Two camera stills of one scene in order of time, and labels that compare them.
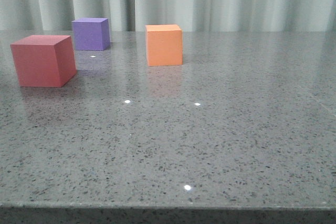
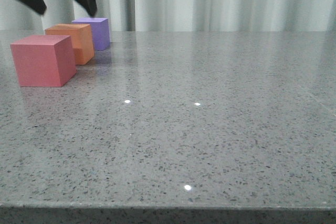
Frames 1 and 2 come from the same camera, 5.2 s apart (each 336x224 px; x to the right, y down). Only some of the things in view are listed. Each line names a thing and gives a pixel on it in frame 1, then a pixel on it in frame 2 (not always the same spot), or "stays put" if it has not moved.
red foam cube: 44,61 stays put
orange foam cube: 164,45 -> 82,38
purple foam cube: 91,34 stays put
